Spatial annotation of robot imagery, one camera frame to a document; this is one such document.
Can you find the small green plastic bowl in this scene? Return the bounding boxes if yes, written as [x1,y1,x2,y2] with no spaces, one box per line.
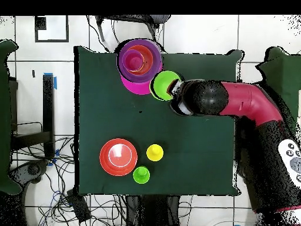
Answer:
[149,70,183,102]

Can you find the purple plastic bowl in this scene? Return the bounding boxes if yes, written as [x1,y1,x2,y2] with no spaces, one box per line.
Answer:
[116,39,163,84]

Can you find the small red-orange plastic bowl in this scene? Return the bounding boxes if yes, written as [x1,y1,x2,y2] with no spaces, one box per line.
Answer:
[125,45,154,76]

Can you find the pink plastic bowl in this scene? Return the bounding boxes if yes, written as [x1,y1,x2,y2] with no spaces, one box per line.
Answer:
[120,67,163,95]

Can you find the purple plastic cup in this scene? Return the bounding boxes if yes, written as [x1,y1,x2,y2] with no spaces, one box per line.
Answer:
[121,49,145,72]

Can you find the dark green tablecloth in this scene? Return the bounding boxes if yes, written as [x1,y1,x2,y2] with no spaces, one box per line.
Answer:
[73,45,243,196]

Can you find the yellow plastic cup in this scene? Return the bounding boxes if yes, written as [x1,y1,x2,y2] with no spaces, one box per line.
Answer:
[146,144,165,162]

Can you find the large red-orange plastic bowl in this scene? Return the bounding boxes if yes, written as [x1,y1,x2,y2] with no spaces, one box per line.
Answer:
[99,138,139,177]

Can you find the green plastic cup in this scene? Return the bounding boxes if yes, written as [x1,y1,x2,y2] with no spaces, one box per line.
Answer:
[132,165,151,185]

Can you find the green cloth side table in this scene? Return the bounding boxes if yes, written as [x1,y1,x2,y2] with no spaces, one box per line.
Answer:
[0,39,23,195]
[256,46,301,123]

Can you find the blue tape strip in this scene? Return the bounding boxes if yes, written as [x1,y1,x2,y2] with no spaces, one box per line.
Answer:
[43,72,58,90]

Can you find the black metal stand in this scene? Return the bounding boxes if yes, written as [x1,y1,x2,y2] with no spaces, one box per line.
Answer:
[10,74,56,158]

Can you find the black power box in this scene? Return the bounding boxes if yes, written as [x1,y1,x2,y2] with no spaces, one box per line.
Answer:
[66,188,92,223]

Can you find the black chair base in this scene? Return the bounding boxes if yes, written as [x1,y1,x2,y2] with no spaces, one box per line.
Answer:
[9,158,50,196]

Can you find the black camera tripod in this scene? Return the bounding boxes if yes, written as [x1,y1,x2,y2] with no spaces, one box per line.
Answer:
[95,15,171,49]

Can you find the tangle of floor cables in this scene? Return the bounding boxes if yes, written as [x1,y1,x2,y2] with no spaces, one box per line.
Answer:
[11,135,132,226]

